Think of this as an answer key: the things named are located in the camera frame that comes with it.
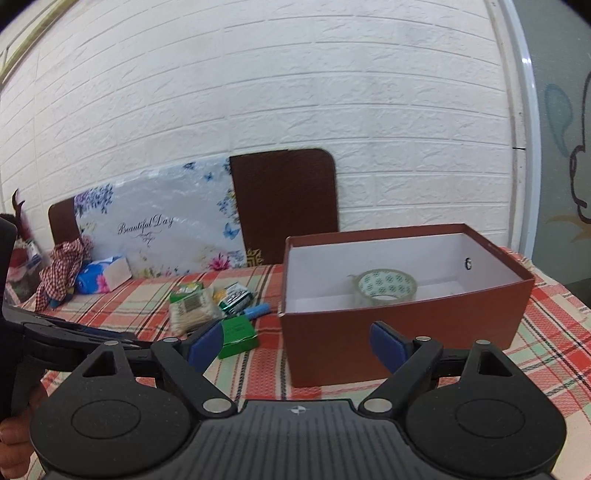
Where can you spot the white door frame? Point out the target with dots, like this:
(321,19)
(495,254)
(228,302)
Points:
(524,138)

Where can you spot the window frame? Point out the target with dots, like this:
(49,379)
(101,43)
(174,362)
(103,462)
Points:
(27,41)

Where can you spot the blue tissue pack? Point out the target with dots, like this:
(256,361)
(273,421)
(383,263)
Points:
(104,274)

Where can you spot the small green box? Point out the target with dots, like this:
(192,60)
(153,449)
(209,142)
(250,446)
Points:
(240,337)

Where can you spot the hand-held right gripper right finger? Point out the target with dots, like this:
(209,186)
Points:
(388,347)

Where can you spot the red decorative item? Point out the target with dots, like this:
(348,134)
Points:
(21,258)

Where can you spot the blue lighter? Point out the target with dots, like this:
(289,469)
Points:
(256,310)

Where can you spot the person's left hand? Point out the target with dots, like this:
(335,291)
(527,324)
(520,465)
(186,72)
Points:
(14,443)

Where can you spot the brown cardboard box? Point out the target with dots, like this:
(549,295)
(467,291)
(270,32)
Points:
(332,350)

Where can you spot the floral printed board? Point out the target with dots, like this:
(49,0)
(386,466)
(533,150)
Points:
(161,221)

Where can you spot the plaid blanket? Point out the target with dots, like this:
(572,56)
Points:
(549,341)

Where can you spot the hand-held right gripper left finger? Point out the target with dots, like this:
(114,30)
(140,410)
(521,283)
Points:
(205,347)

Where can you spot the green and white snack packet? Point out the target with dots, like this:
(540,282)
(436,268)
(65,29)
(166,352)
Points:
(235,297)

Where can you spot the red checkered cloth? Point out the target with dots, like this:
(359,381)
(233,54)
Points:
(60,267)

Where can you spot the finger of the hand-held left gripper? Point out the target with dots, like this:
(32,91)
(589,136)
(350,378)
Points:
(69,334)

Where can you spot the brown board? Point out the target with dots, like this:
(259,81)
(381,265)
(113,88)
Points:
(286,203)

